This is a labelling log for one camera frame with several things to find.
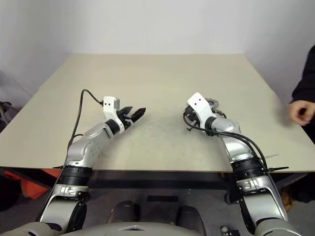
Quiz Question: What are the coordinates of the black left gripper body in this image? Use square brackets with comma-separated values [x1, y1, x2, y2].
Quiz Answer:
[116, 110, 136, 132]

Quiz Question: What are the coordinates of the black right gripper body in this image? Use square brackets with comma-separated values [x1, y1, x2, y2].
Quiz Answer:
[182, 105, 200, 130]

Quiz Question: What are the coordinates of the motor stator with copper windings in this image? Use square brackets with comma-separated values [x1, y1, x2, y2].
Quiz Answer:
[212, 107, 227, 119]

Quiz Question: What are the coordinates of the person's bare hand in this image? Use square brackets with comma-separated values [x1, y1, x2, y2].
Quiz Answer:
[288, 100, 315, 126]

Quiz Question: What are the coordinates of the dark rounded glossy shape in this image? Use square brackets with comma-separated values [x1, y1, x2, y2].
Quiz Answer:
[175, 204, 207, 226]
[110, 201, 143, 225]

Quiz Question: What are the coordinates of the grey robot torso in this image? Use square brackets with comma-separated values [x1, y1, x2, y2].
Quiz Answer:
[56, 222, 261, 236]

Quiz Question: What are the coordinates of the orange fabric bag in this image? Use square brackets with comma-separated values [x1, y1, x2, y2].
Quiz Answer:
[2, 169, 59, 200]

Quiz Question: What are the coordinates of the dark metal stand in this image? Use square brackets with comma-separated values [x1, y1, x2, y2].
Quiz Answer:
[0, 100, 12, 124]

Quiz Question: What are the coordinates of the person's dark jacket sleeve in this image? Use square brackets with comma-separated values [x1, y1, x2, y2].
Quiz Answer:
[291, 44, 315, 105]

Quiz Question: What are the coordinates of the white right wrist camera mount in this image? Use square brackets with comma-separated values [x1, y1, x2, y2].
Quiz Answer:
[187, 92, 215, 129]

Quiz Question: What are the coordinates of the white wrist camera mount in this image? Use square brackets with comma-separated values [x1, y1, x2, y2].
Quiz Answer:
[187, 92, 215, 129]
[102, 96, 127, 135]

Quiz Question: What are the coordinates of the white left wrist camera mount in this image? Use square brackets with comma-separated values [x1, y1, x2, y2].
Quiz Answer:
[102, 96, 127, 135]

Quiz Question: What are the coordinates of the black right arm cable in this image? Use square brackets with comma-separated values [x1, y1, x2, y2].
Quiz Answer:
[182, 112, 271, 175]

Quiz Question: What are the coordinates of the black metal table frame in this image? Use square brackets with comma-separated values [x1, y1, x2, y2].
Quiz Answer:
[0, 168, 308, 205]

